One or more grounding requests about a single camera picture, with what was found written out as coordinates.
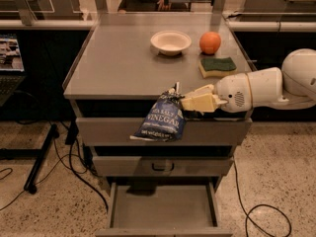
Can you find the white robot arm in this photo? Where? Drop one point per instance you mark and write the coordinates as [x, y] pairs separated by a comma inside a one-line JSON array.
[[291, 87]]

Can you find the bottom drawer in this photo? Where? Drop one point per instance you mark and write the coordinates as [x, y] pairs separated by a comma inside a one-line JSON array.
[[163, 209]]

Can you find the top drawer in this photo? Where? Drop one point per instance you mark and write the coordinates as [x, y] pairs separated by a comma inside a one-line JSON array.
[[117, 132]]

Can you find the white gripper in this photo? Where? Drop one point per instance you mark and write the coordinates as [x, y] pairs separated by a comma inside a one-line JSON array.
[[232, 91]]

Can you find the white bowl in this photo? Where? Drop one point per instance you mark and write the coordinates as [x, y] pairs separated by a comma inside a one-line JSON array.
[[171, 43]]

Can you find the green yellow sponge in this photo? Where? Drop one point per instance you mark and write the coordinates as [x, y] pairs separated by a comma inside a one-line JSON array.
[[216, 67]]

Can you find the drawer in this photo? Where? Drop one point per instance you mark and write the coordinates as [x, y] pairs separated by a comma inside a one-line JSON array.
[[163, 209], [144, 166], [117, 132]]

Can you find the blue chip bag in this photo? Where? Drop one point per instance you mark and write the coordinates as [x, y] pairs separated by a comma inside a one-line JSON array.
[[165, 120]]

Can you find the orange fruit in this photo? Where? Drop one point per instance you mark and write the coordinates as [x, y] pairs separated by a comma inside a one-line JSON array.
[[210, 42]]

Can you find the grey drawer cabinet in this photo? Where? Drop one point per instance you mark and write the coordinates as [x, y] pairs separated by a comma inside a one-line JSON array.
[[119, 74]]

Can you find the laptop with screen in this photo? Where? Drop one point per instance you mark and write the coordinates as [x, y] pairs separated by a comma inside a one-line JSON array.
[[12, 70]]

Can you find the black stand leg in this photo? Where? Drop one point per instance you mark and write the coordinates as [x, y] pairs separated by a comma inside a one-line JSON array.
[[38, 154]]

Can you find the middle drawer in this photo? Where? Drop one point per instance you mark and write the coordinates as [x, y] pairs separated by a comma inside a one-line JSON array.
[[144, 166]]

